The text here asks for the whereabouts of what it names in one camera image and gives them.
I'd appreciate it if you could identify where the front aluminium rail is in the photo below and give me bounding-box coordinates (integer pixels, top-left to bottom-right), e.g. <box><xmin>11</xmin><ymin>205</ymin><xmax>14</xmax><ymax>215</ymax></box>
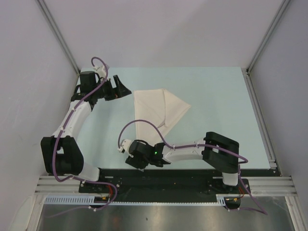
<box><xmin>35</xmin><ymin>176</ymin><xmax>297</xmax><ymax>196</ymax></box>

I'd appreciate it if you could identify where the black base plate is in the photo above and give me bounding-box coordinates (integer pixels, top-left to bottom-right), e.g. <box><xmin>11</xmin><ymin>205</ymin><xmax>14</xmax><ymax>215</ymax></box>
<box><xmin>78</xmin><ymin>169</ymin><xmax>243</xmax><ymax>203</ymax></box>

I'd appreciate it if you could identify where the white cloth napkin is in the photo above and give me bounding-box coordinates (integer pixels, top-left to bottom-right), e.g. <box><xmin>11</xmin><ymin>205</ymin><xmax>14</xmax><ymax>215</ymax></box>
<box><xmin>133</xmin><ymin>89</ymin><xmax>191</xmax><ymax>136</ymax></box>

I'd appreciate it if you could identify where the aluminium rail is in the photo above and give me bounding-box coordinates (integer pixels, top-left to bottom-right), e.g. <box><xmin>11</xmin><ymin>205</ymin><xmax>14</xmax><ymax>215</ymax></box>
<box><xmin>242</xmin><ymin>69</ymin><xmax>278</xmax><ymax>169</ymax></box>
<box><xmin>35</xmin><ymin>176</ymin><xmax>297</xmax><ymax>196</ymax></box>

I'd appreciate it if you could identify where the aluminium corner post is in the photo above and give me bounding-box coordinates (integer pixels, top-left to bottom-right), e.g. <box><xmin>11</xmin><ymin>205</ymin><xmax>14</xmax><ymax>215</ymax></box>
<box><xmin>246</xmin><ymin>0</ymin><xmax>293</xmax><ymax>74</ymax></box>
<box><xmin>35</xmin><ymin>0</ymin><xmax>80</xmax><ymax>75</ymax></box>

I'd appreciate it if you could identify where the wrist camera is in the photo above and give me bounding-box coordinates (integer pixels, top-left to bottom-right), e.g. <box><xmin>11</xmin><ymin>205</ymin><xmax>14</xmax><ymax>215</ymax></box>
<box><xmin>93</xmin><ymin>65</ymin><xmax>109</xmax><ymax>78</ymax></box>
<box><xmin>118</xmin><ymin>139</ymin><xmax>131</xmax><ymax>153</ymax></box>

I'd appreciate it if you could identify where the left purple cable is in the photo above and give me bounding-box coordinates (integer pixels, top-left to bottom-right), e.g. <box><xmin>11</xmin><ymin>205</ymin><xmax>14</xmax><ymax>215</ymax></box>
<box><xmin>47</xmin><ymin>57</ymin><xmax>118</xmax><ymax>217</ymax></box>

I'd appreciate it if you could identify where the right aluminium corner post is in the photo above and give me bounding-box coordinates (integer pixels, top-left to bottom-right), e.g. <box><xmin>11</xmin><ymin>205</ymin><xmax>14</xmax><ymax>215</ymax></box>
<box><xmin>246</xmin><ymin>0</ymin><xmax>293</xmax><ymax>74</ymax></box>

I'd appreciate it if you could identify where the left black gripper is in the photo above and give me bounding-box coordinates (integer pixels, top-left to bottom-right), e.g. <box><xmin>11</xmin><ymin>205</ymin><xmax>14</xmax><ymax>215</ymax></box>
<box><xmin>92</xmin><ymin>75</ymin><xmax>130</xmax><ymax>101</ymax></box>

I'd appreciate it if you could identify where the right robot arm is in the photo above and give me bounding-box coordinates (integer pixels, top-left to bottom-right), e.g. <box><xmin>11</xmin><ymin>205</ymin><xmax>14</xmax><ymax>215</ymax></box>
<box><xmin>120</xmin><ymin>132</ymin><xmax>240</xmax><ymax>193</ymax></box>

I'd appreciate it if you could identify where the left aluminium corner post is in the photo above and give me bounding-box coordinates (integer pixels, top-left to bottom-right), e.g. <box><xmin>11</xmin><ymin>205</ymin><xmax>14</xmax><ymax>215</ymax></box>
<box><xmin>35</xmin><ymin>0</ymin><xmax>80</xmax><ymax>75</ymax></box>

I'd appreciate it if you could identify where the right side aluminium rail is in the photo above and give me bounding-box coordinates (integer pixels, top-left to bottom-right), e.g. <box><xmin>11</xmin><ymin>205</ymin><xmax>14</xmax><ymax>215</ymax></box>
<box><xmin>242</xmin><ymin>69</ymin><xmax>278</xmax><ymax>169</ymax></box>

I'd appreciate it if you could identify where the white slotted cable duct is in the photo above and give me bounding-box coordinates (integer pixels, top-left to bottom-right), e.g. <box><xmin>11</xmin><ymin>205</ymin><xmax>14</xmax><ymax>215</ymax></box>
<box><xmin>44</xmin><ymin>193</ymin><xmax>228</xmax><ymax>206</ymax></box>

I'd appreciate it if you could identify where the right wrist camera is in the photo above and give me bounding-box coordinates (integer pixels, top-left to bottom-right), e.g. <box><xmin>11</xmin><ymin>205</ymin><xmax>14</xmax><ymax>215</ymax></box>
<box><xmin>118</xmin><ymin>139</ymin><xmax>131</xmax><ymax>153</ymax></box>

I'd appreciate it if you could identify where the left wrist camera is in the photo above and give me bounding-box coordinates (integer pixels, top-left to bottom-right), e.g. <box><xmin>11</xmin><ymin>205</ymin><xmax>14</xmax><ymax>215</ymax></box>
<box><xmin>93</xmin><ymin>65</ymin><xmax>109</xmax><ymax>78</ymax></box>

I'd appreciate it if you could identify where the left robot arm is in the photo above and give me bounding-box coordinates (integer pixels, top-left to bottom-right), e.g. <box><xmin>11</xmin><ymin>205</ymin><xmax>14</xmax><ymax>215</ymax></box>
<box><xmin>40</xmin><ymin>70</ymin><xmax>131</xmax><ymax>193</ymax></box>

